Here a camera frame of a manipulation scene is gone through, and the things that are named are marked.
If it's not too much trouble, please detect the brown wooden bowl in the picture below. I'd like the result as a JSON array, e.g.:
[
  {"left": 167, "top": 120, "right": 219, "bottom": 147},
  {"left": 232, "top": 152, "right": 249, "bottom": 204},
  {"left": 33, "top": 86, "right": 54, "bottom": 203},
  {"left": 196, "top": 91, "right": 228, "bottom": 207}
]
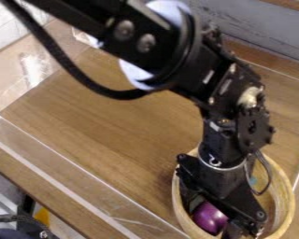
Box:
[{"left": 172, "top": 153, "right": 295, "bottom": 239}]

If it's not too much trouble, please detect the black clamp with cable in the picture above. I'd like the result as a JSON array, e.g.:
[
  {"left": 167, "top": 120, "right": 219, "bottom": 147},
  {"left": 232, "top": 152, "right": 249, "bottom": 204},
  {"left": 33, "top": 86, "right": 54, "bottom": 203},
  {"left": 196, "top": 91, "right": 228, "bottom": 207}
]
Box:
[{"left": 0, "top": 214, "right": 58, "bottom": 239}]

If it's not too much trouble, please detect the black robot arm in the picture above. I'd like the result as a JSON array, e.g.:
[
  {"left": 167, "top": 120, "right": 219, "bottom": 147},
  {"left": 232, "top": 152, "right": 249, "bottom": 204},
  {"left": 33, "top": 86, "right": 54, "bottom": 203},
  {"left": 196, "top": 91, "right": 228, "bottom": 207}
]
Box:
[{"left": 0, "top": 0, "right": 275, "bottom": 239}]

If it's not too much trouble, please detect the clear acrylic tray wall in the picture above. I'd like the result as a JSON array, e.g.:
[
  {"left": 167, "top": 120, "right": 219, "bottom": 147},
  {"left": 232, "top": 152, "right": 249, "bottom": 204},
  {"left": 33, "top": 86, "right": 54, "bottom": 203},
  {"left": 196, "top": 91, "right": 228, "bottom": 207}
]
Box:
[{"left": 0, "top": 18, "right": 299, "bottom": 239}]

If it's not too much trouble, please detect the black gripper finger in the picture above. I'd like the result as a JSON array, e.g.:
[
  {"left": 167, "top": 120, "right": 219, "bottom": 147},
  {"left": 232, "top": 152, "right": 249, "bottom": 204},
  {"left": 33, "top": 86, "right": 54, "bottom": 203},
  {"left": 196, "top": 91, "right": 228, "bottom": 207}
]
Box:
[
  {"left": 220, "top": 221, "right": 249, "bottom": 239},
  {"left": 179, "top": 181, "right": 204, "bottom": 216}
]

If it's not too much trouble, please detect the purple toy eggplant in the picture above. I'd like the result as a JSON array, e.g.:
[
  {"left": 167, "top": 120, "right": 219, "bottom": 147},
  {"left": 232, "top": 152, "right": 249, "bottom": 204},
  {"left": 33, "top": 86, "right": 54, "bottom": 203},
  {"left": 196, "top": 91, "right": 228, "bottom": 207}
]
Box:
[{"left": 192, "top": 201, "right": 228, "bottom": 236}]

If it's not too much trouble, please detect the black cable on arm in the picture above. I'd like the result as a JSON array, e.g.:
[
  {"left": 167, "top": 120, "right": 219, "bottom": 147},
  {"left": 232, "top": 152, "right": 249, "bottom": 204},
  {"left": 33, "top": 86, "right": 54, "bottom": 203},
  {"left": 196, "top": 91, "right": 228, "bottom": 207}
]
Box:
[{"left": 0, "top": 0, "right": 153, "bottom": 101}]

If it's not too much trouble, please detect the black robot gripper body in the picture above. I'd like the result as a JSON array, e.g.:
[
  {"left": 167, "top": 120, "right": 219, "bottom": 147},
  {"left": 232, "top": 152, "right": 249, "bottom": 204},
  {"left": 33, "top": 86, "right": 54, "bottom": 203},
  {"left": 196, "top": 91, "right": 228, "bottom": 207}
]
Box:
[{"left": 175, "top": 146, "right": 269, "bottom": 239}]

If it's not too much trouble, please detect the clear acrylic corner bracket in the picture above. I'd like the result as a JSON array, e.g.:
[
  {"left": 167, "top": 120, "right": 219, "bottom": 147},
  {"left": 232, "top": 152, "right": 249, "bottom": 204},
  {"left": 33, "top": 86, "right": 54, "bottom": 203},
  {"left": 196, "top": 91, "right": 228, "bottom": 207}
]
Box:
[{"left": 72, "top": 28, "right": 98, "bottom": 49}]

